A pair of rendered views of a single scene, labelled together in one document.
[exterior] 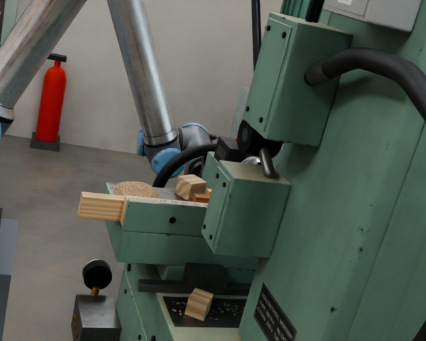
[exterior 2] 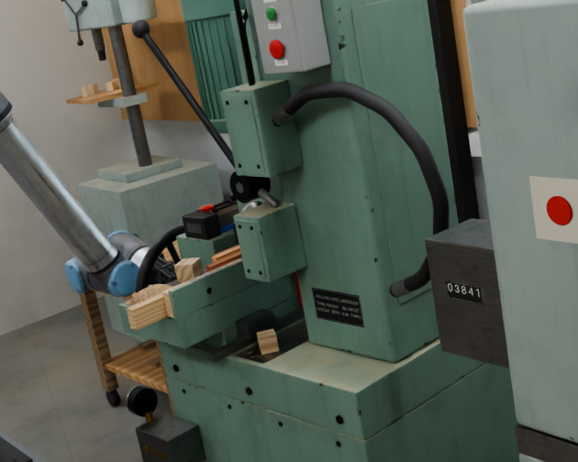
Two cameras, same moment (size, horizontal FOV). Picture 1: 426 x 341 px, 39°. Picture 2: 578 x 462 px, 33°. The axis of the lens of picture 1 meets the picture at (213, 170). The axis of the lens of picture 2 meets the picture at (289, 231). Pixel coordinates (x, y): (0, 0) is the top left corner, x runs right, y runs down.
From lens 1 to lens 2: 92 cm
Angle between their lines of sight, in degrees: 17
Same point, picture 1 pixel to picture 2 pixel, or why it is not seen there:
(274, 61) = (248, 123)
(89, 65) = not seen: outside the picture
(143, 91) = (69, 220)
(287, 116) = (275, 155)
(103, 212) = (152, 315)
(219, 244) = (271, 273)
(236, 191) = (263, 226)
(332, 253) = (354, 225)
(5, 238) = not seen: hidden behind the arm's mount
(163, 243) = (211, 313)
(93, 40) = not seen: outside the picture
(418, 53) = (343, 73)
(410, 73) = (350, 89)
